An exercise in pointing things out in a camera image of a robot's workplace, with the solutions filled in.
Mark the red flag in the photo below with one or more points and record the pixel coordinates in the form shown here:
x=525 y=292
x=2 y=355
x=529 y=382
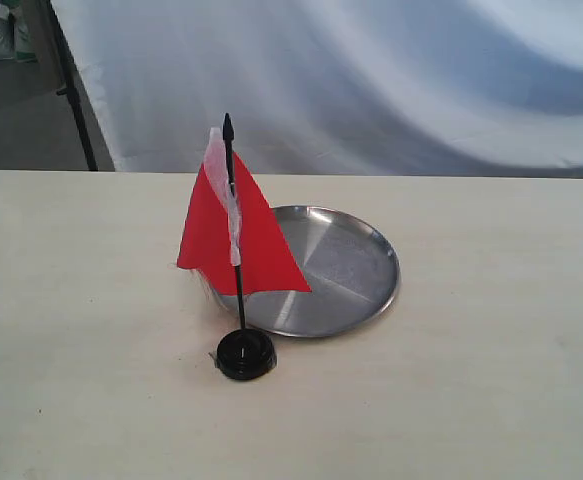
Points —
x=231 y=236

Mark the black round flag base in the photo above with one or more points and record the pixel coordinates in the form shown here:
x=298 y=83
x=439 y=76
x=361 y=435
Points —
x=245 y=354

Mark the round metal plate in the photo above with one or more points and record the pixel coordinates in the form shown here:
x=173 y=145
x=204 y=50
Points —
x=352 y=269

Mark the white backdrop cloth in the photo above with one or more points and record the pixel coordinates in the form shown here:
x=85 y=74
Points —
x=484 y=88

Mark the black stand pole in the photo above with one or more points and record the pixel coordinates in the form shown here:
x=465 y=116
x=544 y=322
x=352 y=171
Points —
x=69 y=90

